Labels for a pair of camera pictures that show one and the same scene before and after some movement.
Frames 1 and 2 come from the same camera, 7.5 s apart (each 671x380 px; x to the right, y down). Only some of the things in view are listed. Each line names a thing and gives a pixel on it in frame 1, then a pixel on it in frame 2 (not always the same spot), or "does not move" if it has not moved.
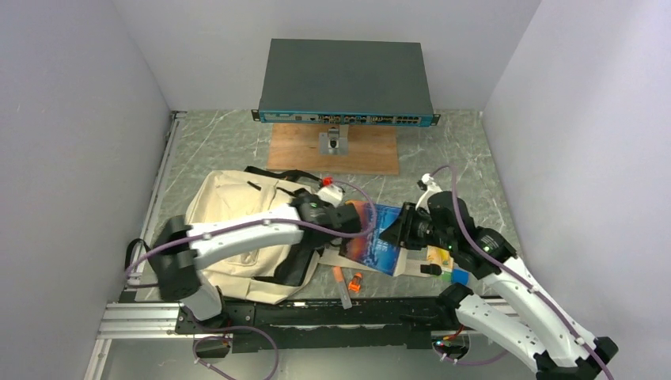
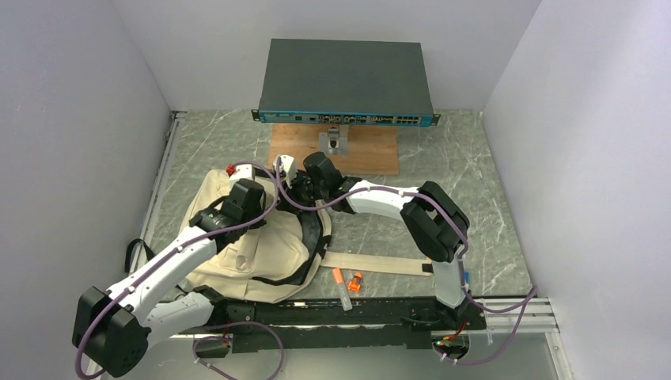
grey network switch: x=346 y=82 does not move
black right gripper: x=401 y=229 -> x=296 y=177
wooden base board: x=296 y=147 does not move
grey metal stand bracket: x=335 y=141 does not move
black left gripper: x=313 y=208 -> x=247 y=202
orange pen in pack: x=339 y=276 does not move
